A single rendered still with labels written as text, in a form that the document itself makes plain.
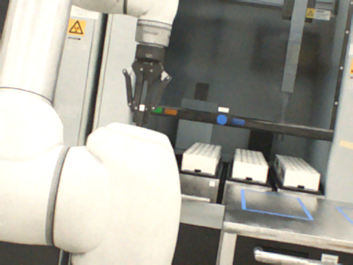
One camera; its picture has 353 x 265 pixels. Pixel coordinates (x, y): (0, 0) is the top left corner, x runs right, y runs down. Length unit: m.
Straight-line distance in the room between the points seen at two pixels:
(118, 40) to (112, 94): 0.16
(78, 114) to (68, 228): 1.18
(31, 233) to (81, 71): 1.18
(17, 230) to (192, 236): 1.08
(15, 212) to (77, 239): 0.10
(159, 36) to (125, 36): 0.39
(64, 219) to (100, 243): 0.06
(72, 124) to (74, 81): 0.13
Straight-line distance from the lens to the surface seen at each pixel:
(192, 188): 2.06
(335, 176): 2.16
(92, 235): 1.03
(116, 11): 1.82
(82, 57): 2.19
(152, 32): 1.78
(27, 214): 1.04
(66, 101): 2.20
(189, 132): 2.74
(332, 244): 1.30
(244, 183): 2.06
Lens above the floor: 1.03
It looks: 3 degrees down
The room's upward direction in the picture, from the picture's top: 8 degrees clockwise
